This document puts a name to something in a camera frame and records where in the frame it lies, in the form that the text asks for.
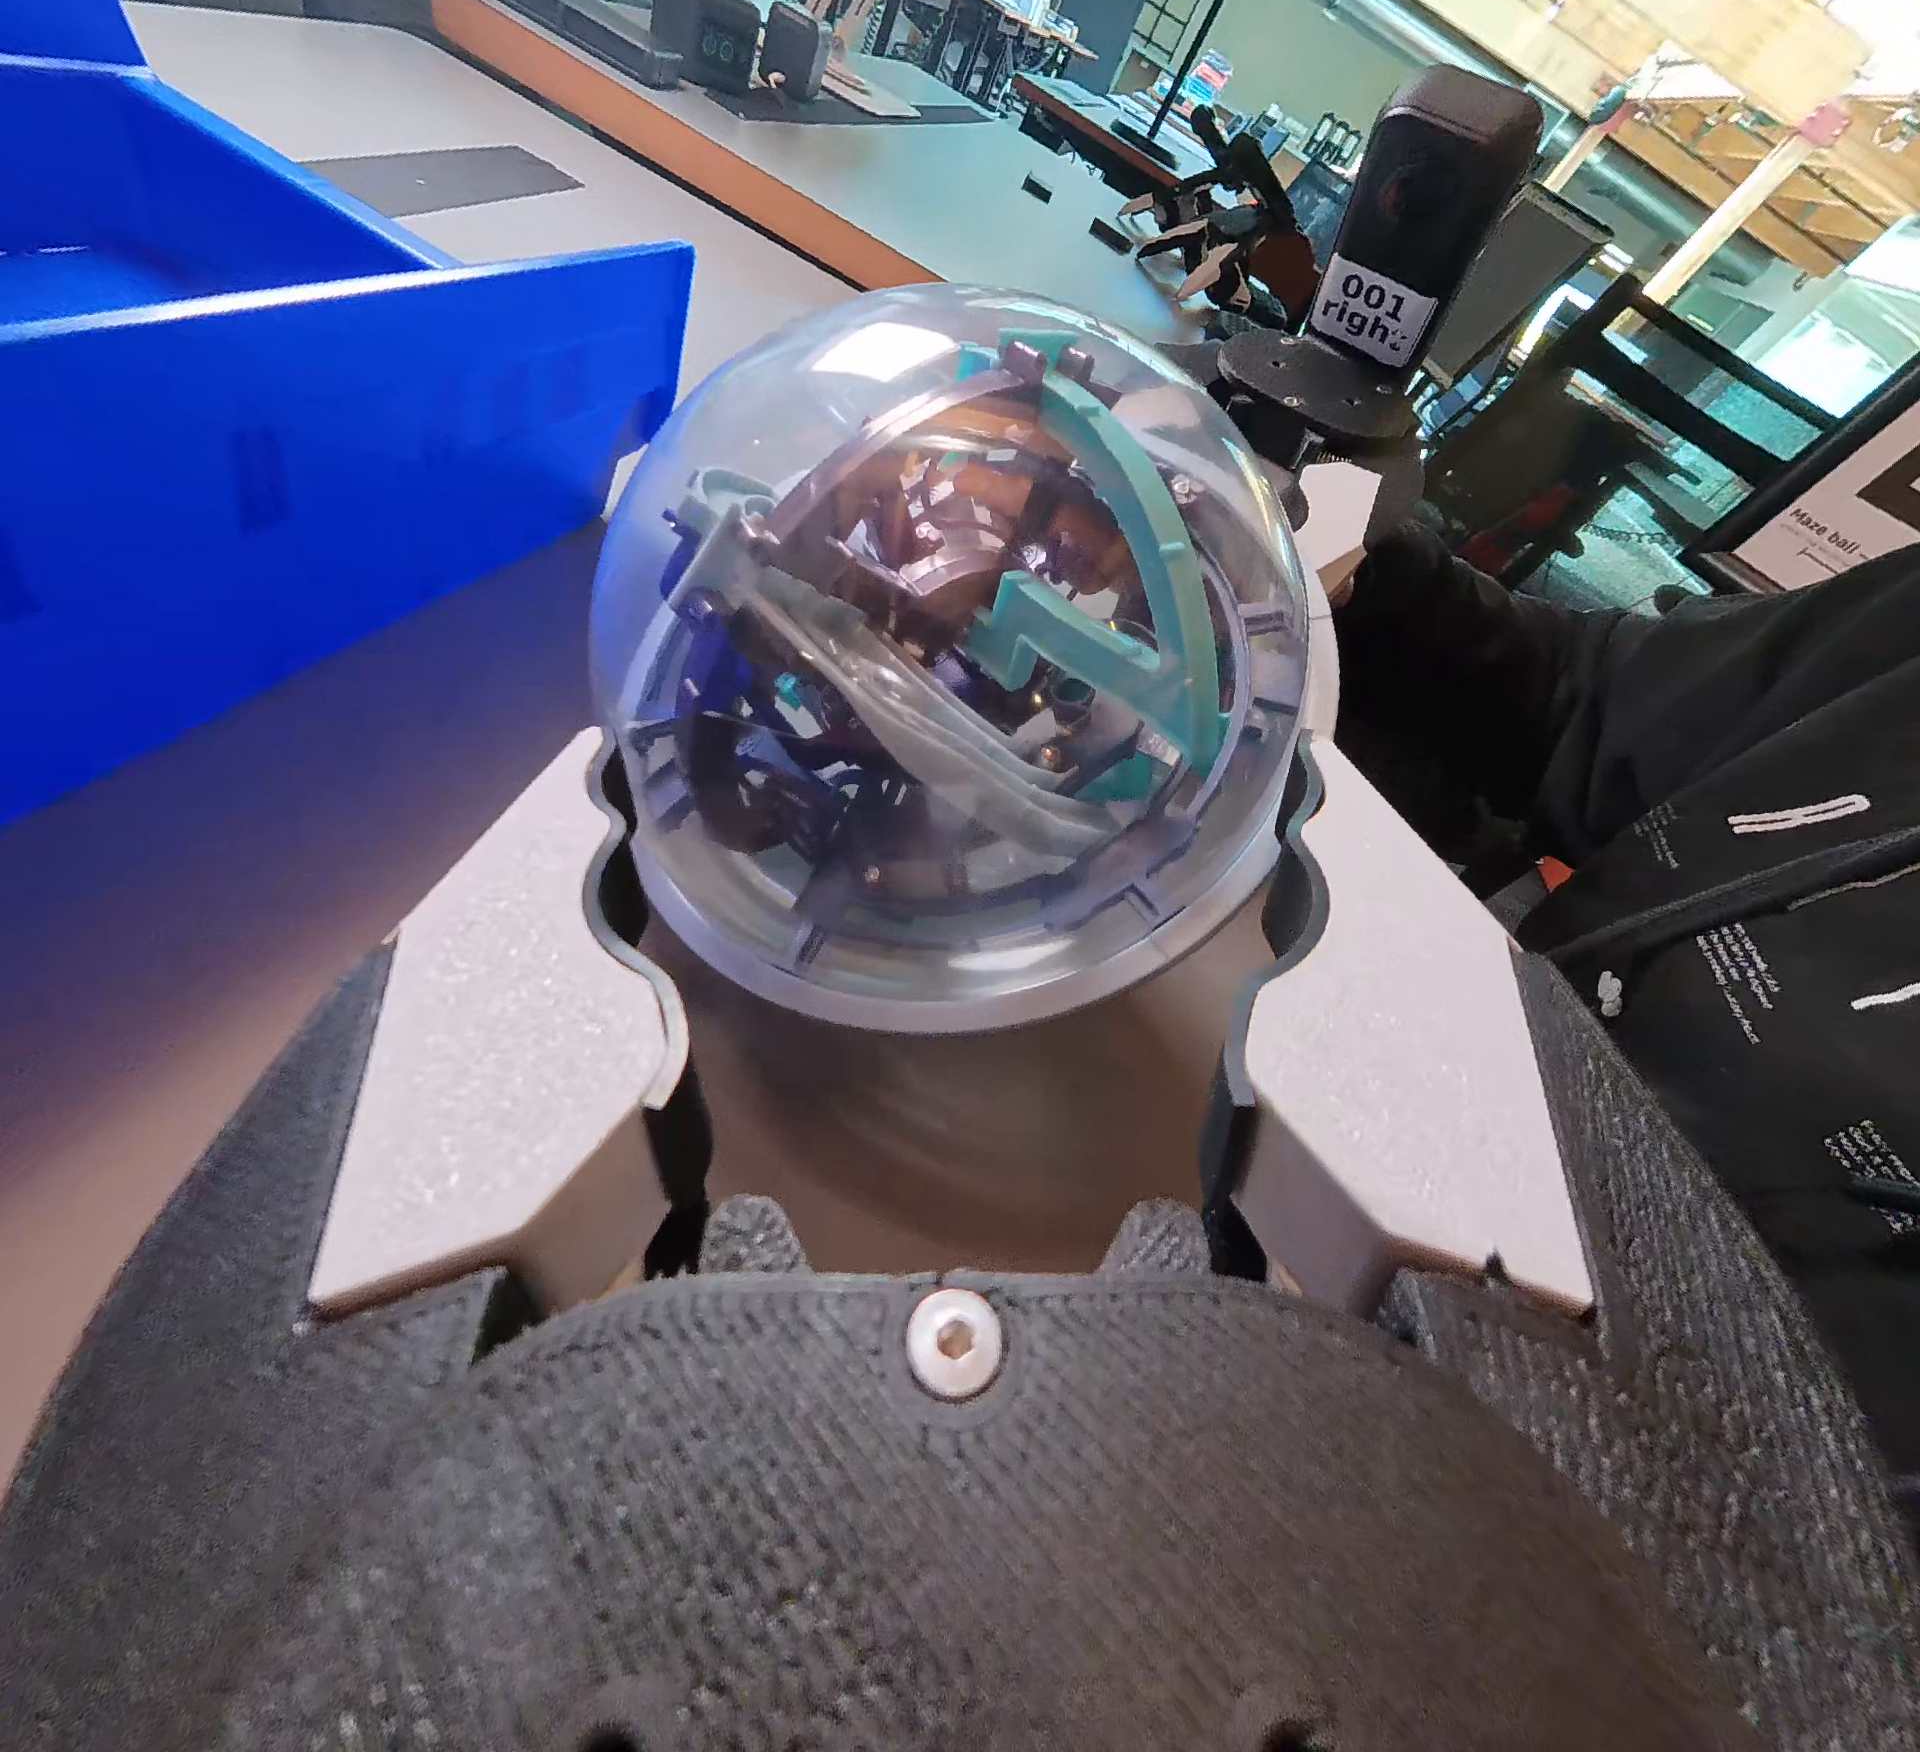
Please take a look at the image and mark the framed black-white marker sign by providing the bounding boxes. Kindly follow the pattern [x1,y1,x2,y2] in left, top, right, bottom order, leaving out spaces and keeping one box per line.
[1680,365,1920,603]

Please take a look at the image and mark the black and tan gripper tool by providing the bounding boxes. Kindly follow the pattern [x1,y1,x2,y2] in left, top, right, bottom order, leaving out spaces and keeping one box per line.
[1121,104,1311,316]

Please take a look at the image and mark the small black speaker box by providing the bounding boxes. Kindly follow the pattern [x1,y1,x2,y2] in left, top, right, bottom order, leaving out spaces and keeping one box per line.
[761,0,836,104]

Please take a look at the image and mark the black desk mat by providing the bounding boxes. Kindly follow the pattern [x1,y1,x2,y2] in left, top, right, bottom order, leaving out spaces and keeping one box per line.
[726,41,998,124]

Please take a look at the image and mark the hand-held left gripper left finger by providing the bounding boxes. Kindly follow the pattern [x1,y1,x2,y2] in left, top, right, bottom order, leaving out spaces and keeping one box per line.
[305,730,717,1338]

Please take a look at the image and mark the black screen on stand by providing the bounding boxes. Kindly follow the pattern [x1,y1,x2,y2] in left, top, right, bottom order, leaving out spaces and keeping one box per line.
[1439,181,1618,390]

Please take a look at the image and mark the orange-edged grey desk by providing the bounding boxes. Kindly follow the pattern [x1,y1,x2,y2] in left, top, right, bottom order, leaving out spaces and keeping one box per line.
[429,0,1358,351]

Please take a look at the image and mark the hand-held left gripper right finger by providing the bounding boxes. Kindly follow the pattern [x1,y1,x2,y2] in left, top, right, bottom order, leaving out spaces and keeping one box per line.
[1204,735,1596,1322]

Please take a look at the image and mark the black power station box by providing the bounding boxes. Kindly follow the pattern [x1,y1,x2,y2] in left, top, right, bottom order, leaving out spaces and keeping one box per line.
[646,0,764,93]

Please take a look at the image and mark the long black bar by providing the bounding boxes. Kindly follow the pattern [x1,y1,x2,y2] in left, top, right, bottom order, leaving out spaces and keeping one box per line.
[466,0,684,87]

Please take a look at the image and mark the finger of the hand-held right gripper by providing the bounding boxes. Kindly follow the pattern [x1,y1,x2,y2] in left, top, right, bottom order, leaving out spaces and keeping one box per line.
[1297,459,1392,579]

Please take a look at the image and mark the clear plastic maze ball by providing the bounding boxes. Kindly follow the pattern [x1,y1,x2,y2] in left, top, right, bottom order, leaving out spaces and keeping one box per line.
[589,281,1340,1034]

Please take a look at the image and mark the black mesh office chair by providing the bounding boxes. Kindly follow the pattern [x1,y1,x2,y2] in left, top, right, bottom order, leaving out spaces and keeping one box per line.
[1417,269,1877,584]

